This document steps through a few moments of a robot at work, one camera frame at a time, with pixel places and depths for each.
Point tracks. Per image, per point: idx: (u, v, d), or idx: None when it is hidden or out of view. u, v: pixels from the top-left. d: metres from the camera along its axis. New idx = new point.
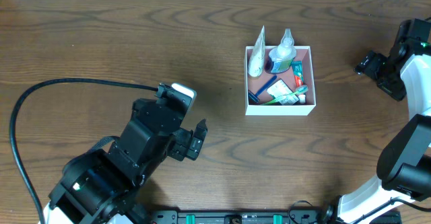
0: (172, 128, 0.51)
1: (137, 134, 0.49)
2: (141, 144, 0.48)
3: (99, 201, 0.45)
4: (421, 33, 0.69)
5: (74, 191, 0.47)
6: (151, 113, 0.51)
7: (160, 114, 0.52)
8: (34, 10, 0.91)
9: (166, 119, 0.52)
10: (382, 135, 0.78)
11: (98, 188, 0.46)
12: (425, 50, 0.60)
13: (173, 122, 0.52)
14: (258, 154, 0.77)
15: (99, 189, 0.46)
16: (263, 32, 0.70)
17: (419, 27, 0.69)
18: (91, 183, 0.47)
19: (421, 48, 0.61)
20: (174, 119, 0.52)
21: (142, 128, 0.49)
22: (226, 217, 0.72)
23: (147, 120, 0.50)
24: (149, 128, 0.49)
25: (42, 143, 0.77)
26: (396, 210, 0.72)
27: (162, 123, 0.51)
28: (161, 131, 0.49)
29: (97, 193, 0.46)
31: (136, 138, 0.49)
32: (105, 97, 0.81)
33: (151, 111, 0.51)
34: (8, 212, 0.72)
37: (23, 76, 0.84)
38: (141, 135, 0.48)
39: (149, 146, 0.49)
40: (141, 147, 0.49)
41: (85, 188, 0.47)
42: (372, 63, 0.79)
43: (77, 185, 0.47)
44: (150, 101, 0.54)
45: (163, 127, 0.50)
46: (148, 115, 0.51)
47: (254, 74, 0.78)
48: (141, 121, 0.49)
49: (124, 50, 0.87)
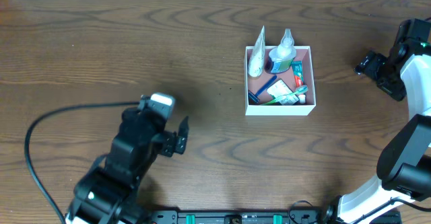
0: (149, 136, 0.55)
1: (120, 149, 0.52)
2: (127, 155, 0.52)
3: (113, 204, 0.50)
4: (421, 34, 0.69)
5: (88, 201, 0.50)
6: (126, 128, 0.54)
7: (137, 126, 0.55)
8: (34, 10, 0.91)
9: (143, 130, 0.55)
10: (382, 136, 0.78)
11: (109, 193, 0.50)
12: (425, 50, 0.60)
13: (149, 132, 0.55)
14: (258, 154, 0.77)
15: (110, 194, 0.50)
16: (263, 32, 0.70)
17: (418, 28, 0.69)
18: (102, 192, 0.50)
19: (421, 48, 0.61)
20: (149, 129, 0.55)
21: (123, 143, 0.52)
22: (226, 217, 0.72)
23: (128, 134, 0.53)
24: (128, 141, 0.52)
25: (42, 142, 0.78)
26: (397, 210, 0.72)
27: (139, 134, 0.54)
28: (140, 141, 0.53)
29: (110, 199, 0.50)
31: (122, 151, 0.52)
32: (105, 97, 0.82)
33: (126, 127, 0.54)
34: (9, 211, 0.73)
37: (23, 76, 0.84)
38: (125, 147, 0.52)
39: (135, 156, 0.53)
40: (128, 159, 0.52)
41: (98, 197, 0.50)
42: (372, 63, 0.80)
43: (91, 196, 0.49)
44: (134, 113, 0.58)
45: (142, 138, 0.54)
46: (125, 131, 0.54)
47: (254, 74, 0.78)
48: (120, 137, 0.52)
49: (125, 50, 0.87)
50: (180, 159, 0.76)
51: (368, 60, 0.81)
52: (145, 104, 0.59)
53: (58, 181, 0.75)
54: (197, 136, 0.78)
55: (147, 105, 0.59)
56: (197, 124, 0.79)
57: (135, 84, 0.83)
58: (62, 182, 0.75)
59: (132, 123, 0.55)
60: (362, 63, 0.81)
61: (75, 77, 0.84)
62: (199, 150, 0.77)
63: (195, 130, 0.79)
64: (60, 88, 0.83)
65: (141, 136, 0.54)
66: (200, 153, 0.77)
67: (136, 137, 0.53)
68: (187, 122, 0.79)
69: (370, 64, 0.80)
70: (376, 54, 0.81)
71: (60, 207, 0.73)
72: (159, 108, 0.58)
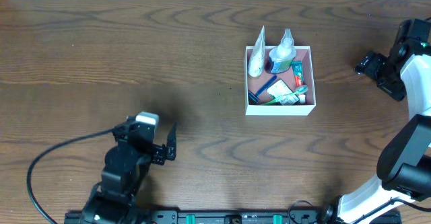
0: (135, 161, 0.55)
1: (108, 180, 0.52)
2: (117, 184, 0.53)
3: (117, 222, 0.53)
4: (421, 34, 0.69)
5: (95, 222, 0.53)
6: (110, 158, 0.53)
7: (120, 155, 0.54)
8: (34, 10, 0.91)
9: (127, 157, 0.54)
10: (382, 135, 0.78)
11: (111, 213, 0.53)
12: (425, 50, 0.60)
13: (133, 156, 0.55)
14: (258, 154, 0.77)
15: (112, 214, 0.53)
16: (263, 32, 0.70)
17: (419, 28, 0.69)
18: (105, 212, 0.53)
19: (421, 48, 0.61)
20: (133, 153, 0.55)
21: (110, 174, 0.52)
22: (226, 217, 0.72)
23: (113, 165, 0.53)
24: (115, 171, 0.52)
25: (42, 142, 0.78)
26: (396, 210, 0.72)
27: (124, 163, 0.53)
28: (127, 169, 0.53)
29: (113, 218, 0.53)
31: (112, 181, 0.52)
32: (105, 97, 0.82)
33: (110, 156, 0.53)
34: (9, 211, 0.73)
37: (23, 76, 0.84)
38: (114, 178, 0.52)
39: (125, 182, 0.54)
40: (118, 186, 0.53)
41: (103, 218, 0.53)
42: (372, 63, 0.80)
43: (97, 216, 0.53)
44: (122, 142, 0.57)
45: (127, 165, 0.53)
46: (110, 162, 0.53)
47: (254, 74, 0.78)
48: (106, 169, 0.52)
49: (125, 50, 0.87)
50: (180, 159, 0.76)
51: (368, 60, 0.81)
52: (132, 124, 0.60)
53: (58, 181, 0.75)
54: (197, 137, 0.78)
55: (134, 125, 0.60)
56: (197, 125, 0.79)
57: (135, 84, 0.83)
58: (62, 182, 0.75)
59: (115, 151, 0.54)
60: (362, 63, 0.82)
61: (75, 77, 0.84)
62: (199, 150, 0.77)
63: (195, 130, 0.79)
64: (60, 88, 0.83)
65: (126, 164, 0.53)
66: (200, 153, 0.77)
67: (122, 165, 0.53)
68: (186, 122, 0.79)
69: (370, 64, 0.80)
70: (375, 54, 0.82)
71: (60, 207, 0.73)
72: (147, 127, 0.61)
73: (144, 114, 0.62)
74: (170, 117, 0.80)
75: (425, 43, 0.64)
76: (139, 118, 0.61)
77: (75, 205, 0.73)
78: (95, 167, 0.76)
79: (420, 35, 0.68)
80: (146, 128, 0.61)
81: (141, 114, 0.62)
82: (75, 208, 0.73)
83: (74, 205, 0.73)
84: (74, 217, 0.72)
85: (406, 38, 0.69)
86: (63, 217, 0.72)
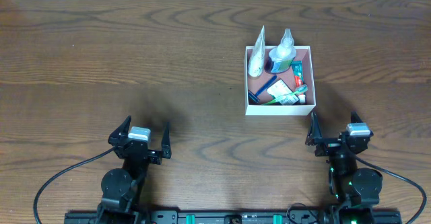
0: (130, 183, 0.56)
1: (108, 204, 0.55)
2: (117, 208, 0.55)
3: None
4: (367, 199, 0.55)
5: None
6: (106, 184, 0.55)
7: (114, 181, 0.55)
8: (34, 10, 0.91)
9: (120, 181, 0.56)
10: (383, 135, 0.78)
11: None
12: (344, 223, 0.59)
13: (126, 179, 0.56)
14: (258, 154, 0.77)
15: None
16: (262, 32, 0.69)
17: (367, 190, 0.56)
18: None
19: None
20: (125, 177, 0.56)
21: (107, 200, 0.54)
22: (226, 217, 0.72)
23: (110, 192, 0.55)
24: (112, 197, 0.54)
25: (42, 142, 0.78)
26: (396, 210, 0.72)
27: (119, 187, 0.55)
28: (122, 194, 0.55)
29: None
31: (112, 206, 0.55)
32: (105, 97, 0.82)
33: (106, 183, 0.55)
34: (9, 212, 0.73)
37: (23, 76, 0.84)
38: (112, 204, 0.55)
39: (124, 203, 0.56)
40: (120, 208, 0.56)
41: None
42: (341, 153, 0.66)
43: None
44: (116, 169, 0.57)
45: (122, 190, 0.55)
46: (106, 189, 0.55)
47: (254, 74, 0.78)
48: (104, 198, 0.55)
49: (125, 50, 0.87)
50: (180, 159, 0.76)
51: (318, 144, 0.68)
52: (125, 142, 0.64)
53: (58, 181, 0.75)
54: (197, 136, 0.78)
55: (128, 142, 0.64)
56: (197, 125, 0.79)
57: (135, 84, 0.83)
58: (62, 182, 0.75)
59: (109, 176, 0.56)
60: (368, 132, 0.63)
61: (75, 77, 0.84)
62: (199, 150, 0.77)
63: (195, 130, 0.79)
64: (60, 89, 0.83)
65: (122, 189, 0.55)
66: (200, 153, 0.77)
67: (117, 190, 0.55)
68: (186, 123, 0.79)
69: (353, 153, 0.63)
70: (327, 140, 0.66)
71: (60, 207, 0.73)
72: (141, 142, 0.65)
73: (137, 130, 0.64)
74: (170, 118, 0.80)
75: (355, 223, 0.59)
76: (132, 136, 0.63)
77: (75, 205, 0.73)
78: (95, 167, 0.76)
79: (360, 205, 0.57)
80: (140, 144, 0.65)
81: (131, 134, 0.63)
82: (75, 208, 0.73)
83: (74, 205, 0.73)
84: (74, 217, 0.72)
85: (354, 196, 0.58)
86: (63, 217, 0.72)
